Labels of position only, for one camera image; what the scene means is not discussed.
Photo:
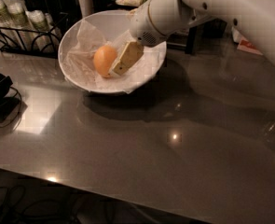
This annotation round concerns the white paper liner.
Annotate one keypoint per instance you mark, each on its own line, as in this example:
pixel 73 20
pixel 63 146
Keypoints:
pixel 81 47

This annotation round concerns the black pan on stand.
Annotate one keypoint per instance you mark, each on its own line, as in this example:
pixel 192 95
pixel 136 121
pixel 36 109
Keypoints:
pixel 10 101

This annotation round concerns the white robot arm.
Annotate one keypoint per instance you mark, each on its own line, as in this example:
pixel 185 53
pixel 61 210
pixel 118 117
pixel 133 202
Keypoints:
pixel 254 19

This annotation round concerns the paper cup stack right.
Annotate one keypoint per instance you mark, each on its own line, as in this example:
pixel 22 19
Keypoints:
pixel 39 22

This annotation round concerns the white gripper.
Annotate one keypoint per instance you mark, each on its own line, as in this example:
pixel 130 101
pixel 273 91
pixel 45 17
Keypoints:
pixel 142 22

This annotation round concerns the paper cup stack left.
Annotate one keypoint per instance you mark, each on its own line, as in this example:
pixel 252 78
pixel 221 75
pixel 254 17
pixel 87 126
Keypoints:
pixel 5 20

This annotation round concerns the white bowl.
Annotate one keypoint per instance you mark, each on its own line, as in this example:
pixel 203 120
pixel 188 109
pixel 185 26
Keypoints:
pixel 81 75

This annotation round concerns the white cylinder cup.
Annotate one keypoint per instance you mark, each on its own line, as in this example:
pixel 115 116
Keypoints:
pixel 85 0

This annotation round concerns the black wire cup rack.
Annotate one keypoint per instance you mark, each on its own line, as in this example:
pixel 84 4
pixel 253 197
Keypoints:
pixel 33 42

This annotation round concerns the paper cup stack middle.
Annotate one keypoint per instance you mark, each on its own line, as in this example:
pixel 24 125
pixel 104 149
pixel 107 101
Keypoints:
pixel 20 24

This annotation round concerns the red white packet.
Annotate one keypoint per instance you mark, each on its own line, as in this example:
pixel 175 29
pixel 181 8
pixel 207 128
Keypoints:
pixel 242 43

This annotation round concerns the orange fruit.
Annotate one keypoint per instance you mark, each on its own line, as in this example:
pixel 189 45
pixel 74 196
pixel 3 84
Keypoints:
pixel 103 59

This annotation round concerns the black shelf with packets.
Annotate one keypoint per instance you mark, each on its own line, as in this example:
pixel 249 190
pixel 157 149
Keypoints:
pixel 186 40

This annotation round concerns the paper cup stack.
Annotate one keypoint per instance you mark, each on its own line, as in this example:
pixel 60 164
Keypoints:
pixel 39 22
pixel 5 20
pixel 20 24

